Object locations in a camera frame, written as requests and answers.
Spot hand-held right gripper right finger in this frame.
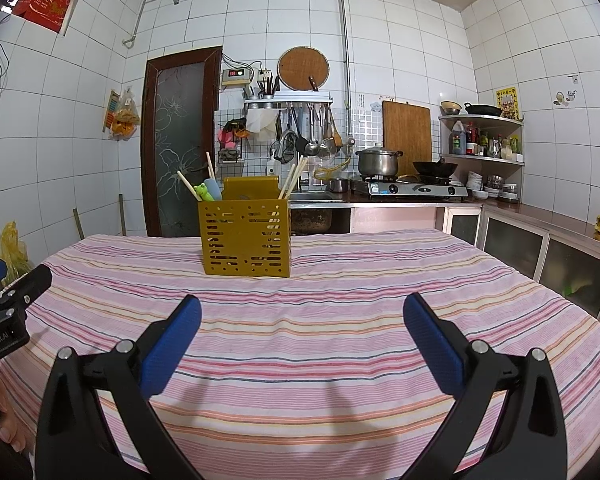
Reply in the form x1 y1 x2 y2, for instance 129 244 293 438
402 291 568 480

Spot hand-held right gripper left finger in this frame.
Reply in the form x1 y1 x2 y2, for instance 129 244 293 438
35 294 203 480

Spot yellow perforated utensil holder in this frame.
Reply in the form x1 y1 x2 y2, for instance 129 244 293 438
198 176 292 279

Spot person's left hand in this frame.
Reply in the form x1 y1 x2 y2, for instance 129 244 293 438
0 375 37 456

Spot yellow plastic bag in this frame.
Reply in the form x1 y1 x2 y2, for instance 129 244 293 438
0 221 36 281

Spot pink striped tablecloth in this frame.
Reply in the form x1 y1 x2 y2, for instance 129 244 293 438
0 230 600 480

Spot steel gas stove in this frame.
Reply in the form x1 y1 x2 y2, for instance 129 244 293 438
350 174 469 199

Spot pile of steel dishes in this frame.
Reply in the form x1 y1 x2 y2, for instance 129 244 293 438
482 175 521 203

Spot black wok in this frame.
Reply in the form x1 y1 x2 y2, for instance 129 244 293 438
411 157 460 179

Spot hanging plastic bag of oranges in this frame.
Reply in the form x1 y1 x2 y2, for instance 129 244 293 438
109 87 142 141

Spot hanging striped card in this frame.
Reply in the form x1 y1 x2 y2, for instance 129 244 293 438
102 89 122 133

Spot steel pot with lid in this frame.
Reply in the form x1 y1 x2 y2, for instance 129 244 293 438
355 144 404 178

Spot steel sink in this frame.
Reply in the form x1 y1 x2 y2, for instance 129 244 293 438
289 187 348 205

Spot large oil bottle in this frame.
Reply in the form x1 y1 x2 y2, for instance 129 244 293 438
450 120 468 156

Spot row of condiment bottles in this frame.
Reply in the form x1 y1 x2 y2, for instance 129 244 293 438
466 122 523 160

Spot dark wooden frosted glass door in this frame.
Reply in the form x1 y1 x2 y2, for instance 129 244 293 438
140 46 224 238

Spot pink rubber gloves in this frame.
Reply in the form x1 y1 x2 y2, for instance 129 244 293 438
216 117 250 147

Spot wooden cutting board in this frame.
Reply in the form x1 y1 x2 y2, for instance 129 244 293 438
382 100 433 163

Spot wooden spatula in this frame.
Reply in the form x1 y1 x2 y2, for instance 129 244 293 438
327 107 342 147

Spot white corner shelf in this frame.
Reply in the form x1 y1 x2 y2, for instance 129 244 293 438
438 113 526 167

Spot metal ladle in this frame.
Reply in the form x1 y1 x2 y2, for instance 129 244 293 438
305 106 322 157

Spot black ladle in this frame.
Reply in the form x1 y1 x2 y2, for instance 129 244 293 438
290 105 310 153

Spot metal faucet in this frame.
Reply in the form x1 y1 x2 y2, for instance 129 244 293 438
274 129 301 191

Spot hanging white cloth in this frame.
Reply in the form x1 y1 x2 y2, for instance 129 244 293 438
245 107 281 142

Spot black pan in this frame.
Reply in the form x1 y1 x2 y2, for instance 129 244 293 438
463 102 504 118

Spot metal cup with knives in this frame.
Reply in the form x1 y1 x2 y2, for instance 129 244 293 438
244 72 280 100

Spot grey digital display box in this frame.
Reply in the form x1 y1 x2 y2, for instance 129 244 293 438
221 66 253 87

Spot red cardboard box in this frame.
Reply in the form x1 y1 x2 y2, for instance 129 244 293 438
12 0 76 31

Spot round wooden board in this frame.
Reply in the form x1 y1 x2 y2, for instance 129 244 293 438
277 46 331 92

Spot yellow wall poster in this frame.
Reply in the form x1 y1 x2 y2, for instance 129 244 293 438
495 86 521 122

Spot metal wall pipe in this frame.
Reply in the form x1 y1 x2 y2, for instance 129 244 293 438
122 0 353 138

